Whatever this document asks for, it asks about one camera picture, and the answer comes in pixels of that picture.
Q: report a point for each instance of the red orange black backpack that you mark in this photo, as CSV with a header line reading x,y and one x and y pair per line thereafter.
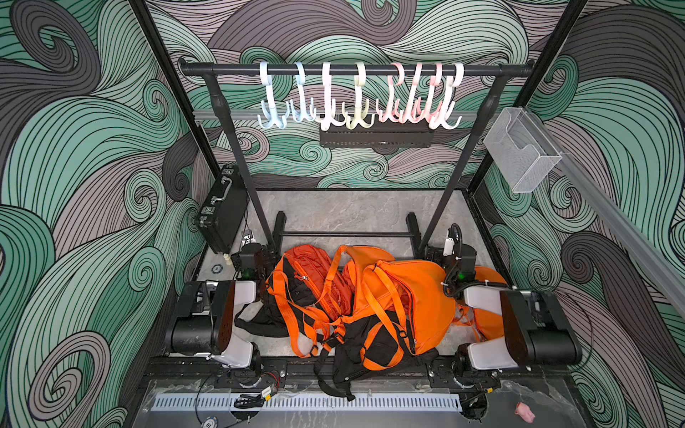
x,y
302,298

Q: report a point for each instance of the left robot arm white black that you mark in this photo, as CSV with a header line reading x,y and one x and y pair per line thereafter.
x,y
208,310

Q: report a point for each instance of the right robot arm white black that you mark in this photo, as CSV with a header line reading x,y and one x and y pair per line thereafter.
x,y
514,329

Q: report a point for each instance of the pale green hook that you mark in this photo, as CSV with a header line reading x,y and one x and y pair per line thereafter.
x,y
360,111

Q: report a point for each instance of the white hook left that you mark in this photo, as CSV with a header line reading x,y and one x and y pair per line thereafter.
x,y
330,117

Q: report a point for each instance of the white hook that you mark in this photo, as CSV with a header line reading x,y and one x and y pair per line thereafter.
x,y
330,117
439,120

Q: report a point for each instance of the light blue hook inner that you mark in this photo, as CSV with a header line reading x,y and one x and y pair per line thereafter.
x,y
306,111

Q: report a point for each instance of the light blue hook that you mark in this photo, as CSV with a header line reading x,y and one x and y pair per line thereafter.
x,y
270,117
306,111

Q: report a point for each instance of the light blue hook outer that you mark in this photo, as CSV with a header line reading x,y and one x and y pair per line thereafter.
x,y
270,117

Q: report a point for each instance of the white hook right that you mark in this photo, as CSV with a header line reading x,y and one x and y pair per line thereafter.
x,y
439,120

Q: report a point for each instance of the pink small object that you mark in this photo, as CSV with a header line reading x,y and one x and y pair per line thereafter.
x,y
525,413

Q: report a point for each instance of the black box on wall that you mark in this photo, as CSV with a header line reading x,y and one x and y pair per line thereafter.
x,y
223,210

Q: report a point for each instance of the clear mesh wall bin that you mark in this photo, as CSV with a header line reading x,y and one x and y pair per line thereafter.
x,y
522,149

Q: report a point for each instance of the white slotted cable duct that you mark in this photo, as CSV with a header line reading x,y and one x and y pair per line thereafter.
x,y
315,401

